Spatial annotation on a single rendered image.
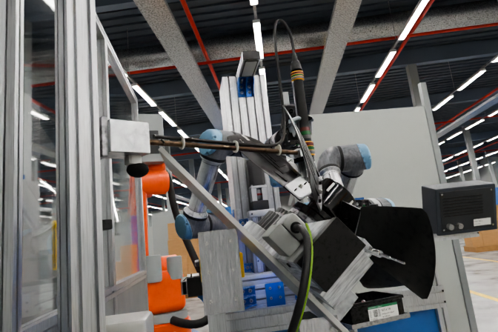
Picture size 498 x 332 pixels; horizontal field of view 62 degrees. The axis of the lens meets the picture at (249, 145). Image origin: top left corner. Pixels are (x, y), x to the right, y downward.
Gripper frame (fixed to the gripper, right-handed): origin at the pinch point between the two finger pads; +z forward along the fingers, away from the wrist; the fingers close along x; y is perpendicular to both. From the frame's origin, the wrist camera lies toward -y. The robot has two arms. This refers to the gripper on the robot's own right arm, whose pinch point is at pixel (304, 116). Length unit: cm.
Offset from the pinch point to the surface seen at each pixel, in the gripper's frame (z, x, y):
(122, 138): 28, 56, 12
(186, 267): -816, -65, 78
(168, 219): -1088, -62, -47
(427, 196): -27, -62, 27
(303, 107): 0.0, -0.1, -3.1
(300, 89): 0.1, 0.0, -9.5
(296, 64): 0.2, 0.3, -18.0
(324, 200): 12.6, 3.9, 28.0
